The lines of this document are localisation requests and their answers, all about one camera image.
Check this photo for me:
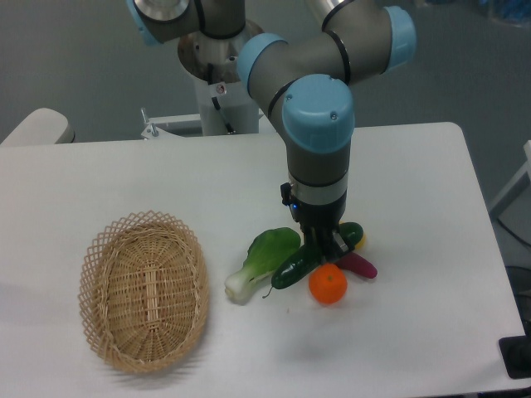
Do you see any purple eggplant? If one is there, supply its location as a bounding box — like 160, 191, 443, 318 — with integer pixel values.
335, 252, 378, 279

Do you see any green bok choy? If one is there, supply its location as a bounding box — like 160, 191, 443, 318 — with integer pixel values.
224, 227, 301, 304

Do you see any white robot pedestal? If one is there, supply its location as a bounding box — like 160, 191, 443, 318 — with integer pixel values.
139, 20, 266, 141

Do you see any yellow fruit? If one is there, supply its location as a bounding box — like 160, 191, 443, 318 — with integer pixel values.
354, 234, 367, 250

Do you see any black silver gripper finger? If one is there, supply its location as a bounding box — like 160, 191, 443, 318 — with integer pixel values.
321, 230, 354, 263

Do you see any black device at edge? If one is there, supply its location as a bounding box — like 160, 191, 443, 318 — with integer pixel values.
499, 336, 530, 380

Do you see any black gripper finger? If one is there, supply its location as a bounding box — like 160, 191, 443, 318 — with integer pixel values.
304, 226, 324, 265

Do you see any orange tangerine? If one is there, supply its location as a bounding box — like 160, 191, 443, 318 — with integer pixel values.
308, 263, 348, 305

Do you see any white frame at right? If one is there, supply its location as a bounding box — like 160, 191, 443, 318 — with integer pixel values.
488, 140, 530, 220

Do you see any woven wicker basket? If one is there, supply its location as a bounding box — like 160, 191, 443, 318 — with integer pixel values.
78, 211, 209, 373

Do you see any white chair armrest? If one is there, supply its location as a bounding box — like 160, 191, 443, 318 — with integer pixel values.
1, 108, 76, 148

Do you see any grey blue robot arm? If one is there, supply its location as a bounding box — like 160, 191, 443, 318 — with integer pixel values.
127, 1, 417, 260

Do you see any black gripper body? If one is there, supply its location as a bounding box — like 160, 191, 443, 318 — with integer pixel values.
280, 182, 347, 234

